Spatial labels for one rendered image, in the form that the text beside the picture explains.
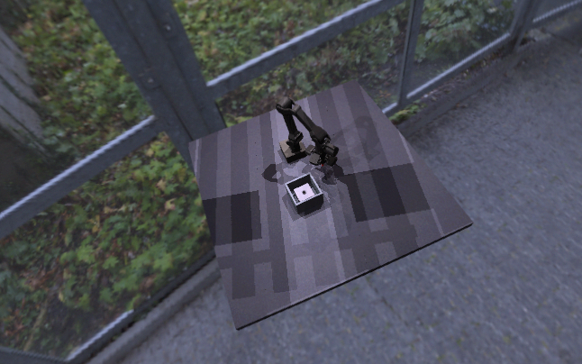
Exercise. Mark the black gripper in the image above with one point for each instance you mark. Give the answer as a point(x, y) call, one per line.
point(329, 160)

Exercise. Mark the white square plate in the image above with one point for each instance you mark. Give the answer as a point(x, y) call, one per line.
point(303, 192)

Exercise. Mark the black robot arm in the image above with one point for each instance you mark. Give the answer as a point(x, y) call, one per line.
point(317, 133)

